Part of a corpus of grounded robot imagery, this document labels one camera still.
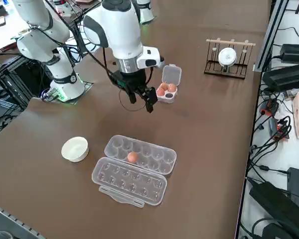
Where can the white bowl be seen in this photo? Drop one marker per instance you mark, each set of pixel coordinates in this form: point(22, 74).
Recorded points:
point(74, 149)

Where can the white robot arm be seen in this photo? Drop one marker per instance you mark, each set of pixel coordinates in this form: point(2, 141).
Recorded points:
point(124, 32)
point(147, 12)

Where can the clear four-slot egg tray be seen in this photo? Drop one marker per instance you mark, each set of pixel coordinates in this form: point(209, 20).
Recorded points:
point(172, 74)

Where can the long black power brick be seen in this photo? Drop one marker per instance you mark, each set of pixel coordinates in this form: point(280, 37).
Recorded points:
point(286, 77)

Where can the black power adapter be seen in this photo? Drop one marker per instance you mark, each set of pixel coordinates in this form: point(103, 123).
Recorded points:
point(295, 52)

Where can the orange black plug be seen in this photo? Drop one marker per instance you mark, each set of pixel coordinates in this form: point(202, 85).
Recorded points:
point(270, 107)
point(282, 129)

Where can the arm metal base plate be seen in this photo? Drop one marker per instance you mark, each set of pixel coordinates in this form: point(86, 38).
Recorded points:
point(88, 85)

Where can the aluminium camera post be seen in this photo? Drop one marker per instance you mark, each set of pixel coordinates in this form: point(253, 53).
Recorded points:
point(271, 32)

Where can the brown egg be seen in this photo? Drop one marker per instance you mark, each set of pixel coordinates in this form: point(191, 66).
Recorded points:
point(172, 87)
point(160, 92)
point(165, 86)
point(132, 157)

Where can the white cup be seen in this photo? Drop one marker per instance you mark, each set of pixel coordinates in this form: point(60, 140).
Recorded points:
point(226, 56)

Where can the wooden rack rod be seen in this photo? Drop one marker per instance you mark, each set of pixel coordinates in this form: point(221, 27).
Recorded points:
point(229, 42)

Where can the perforated metal rail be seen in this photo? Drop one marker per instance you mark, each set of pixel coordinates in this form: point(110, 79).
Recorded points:
point(12, 216)

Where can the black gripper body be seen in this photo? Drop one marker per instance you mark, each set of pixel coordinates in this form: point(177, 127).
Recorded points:
point(132, 81)

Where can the transparent twelve-slot egg tray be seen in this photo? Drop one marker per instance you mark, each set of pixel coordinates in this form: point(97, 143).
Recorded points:
point(129, 179)

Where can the flat black device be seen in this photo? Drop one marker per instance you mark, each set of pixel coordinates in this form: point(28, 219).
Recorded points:
point(276, 206)

